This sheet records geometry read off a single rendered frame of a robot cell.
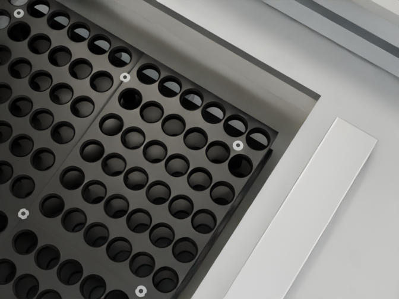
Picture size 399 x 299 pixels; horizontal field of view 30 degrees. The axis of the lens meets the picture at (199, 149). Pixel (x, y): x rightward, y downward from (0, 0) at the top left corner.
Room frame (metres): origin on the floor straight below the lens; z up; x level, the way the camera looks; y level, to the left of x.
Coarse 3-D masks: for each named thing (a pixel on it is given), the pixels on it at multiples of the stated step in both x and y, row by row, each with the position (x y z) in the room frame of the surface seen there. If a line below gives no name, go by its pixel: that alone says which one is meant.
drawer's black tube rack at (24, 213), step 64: (0, 64) 0.19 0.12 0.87; (64, 64) 0.19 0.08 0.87; (0, 128) 0.15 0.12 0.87; (64, 128) 0.15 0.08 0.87; (128, 128) 0.14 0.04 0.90; (192, 128) 0.14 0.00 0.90; (0, 192) 0.10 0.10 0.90; (64, 192) 0.11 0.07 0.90; (128, 192) 0.11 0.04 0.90; (192, 192) 0.11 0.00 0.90; (0, 256) 0.07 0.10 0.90; (64, 256) 0.07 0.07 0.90; (128, 256) 0.07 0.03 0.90; (192, 256) 0.08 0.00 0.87
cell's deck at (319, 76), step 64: (128, 0) 0.21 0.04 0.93; (192, 0) 0.20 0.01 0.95; (256, 0) 0.20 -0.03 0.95; (256, 64) 0.17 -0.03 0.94; (320, 64) 0.16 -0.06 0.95; (320, 128) 0.13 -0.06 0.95; (384, 128) 0.13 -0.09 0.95; (384, 192) 0.10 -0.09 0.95; (320, 256) 0.07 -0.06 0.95; (384, 256) 0.07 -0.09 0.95
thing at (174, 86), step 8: (64, 24) 0.23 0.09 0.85; (80, 32) 0.23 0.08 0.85; (88, 32) 0.23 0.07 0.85; (104, 48) 0.22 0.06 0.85; (120, 56) 0.21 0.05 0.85; (128, 56) 0.21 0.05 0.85; (144, 72) 0.20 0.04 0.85; (152, 72) 0.20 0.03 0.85; (176, 88) 0.19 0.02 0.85; (192, 96) 0.19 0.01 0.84
